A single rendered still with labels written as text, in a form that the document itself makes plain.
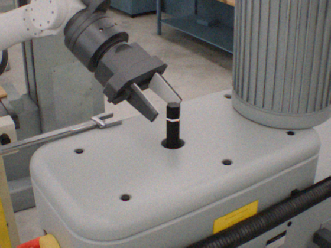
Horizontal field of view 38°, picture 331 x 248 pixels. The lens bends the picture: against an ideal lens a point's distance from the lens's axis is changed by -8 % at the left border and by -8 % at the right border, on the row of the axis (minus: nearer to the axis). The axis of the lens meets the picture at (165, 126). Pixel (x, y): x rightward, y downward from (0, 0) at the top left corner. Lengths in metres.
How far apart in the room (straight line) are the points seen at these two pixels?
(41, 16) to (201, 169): 0.36
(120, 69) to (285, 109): 0.28
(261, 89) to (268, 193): 0.17
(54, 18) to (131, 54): 0.14
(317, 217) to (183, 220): 0.40
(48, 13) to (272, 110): 0.41
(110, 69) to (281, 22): 0.28
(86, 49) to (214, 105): 0.27
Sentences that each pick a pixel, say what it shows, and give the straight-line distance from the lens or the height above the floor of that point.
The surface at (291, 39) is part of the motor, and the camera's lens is 0.81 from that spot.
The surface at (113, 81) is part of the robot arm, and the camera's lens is 0.77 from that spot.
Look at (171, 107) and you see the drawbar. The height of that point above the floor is 1.96.
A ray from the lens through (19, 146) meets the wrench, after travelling 0.82.
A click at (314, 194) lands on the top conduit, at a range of 0.87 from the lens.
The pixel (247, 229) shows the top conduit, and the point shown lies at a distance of 0.78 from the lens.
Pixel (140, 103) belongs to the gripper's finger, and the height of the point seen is 1.96.
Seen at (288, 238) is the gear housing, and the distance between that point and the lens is 0.97.
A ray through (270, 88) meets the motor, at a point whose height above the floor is 1.96.
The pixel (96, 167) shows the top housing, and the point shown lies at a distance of 0.76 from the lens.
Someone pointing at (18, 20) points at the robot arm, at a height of 2.05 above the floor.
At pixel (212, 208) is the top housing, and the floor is 1.85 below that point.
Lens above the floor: 2.30
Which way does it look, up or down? 28 degrees down
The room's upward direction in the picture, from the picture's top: straight up
